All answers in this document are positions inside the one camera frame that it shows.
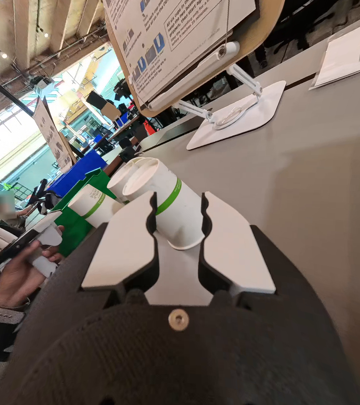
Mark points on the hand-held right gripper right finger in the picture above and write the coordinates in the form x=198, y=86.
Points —
x=237, y=253

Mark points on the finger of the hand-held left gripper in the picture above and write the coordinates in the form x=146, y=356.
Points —
x=45, y=221

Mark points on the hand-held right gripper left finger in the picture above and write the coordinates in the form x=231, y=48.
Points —
x=123, y=253

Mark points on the green plastic box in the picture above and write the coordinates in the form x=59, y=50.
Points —
x=75, y=234

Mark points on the white paper cup green band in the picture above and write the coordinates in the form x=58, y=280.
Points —
x=119, y=183
x=180, y=215
x=107, y=210

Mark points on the grey desk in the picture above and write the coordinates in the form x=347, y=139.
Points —
x=294, y=189

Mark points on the person's left hand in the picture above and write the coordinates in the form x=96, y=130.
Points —
x=15, y=281

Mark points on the large blue plastic bin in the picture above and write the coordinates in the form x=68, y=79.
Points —
x=78, y=171

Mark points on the grey beaded wristband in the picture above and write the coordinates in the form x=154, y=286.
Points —
x=2, y=311

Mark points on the wooden document stand with sheet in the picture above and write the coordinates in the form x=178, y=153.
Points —
x=54, y=136

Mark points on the wooden document stand white base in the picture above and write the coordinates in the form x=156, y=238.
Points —
x=237, y=120

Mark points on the printed instruction sheet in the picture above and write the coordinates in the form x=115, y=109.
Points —
x=167, y=47

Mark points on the laminated paper sheet red label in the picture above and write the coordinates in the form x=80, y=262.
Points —
x=347, y=57

